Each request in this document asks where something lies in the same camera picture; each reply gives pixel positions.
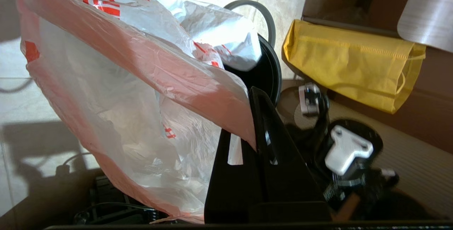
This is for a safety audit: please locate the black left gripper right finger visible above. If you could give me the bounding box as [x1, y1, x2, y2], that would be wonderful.
[250, 86, 332, 223]

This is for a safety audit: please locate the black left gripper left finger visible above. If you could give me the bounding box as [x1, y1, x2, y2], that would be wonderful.
[205, 127, 263, 223]

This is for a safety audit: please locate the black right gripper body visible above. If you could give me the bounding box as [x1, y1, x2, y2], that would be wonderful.
[284, 81, 332, 145]

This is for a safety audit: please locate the grey bin ring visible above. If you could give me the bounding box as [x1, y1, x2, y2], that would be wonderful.
[224, 0, 276, 48]

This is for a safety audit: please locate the white red-printed trash bag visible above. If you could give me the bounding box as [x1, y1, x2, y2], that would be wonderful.
[14, 0, 262, 224]

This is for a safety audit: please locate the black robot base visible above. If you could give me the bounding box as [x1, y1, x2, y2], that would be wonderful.
[73, 175, 170, 225]

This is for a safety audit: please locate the black round trash bin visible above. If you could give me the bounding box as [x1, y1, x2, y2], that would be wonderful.
[223, 34, 282, 107]

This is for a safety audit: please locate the yellow fabric bag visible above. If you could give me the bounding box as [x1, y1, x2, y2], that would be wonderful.
[282, 19, 427, 114]

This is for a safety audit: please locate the light woodgrain desk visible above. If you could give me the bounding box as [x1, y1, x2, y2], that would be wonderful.
[397, 0, 453, 53]

